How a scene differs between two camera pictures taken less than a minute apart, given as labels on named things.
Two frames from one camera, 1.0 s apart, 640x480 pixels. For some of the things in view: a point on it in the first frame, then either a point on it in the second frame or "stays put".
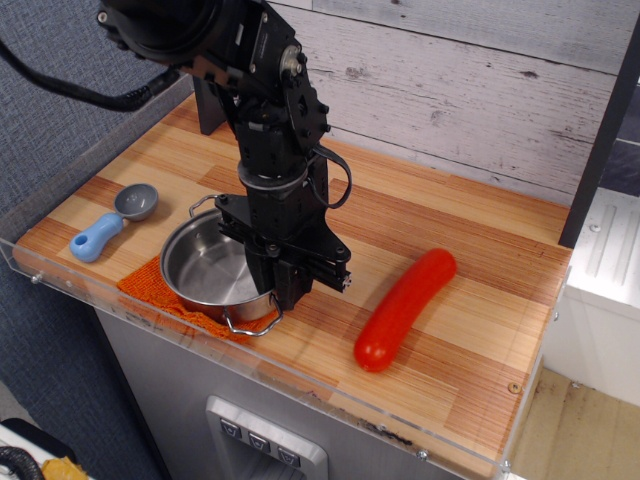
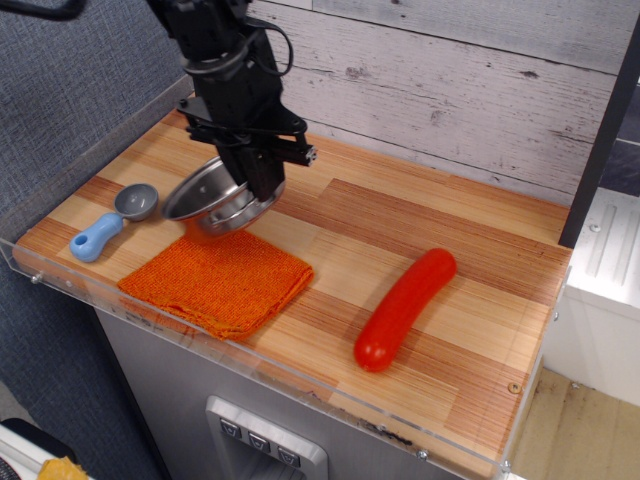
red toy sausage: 400,306 stays put
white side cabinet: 594,339 stays put
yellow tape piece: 63,468 stays put
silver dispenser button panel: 251,447 stays put
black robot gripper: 285,214 → 244,102
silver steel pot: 209,272 → 209,196
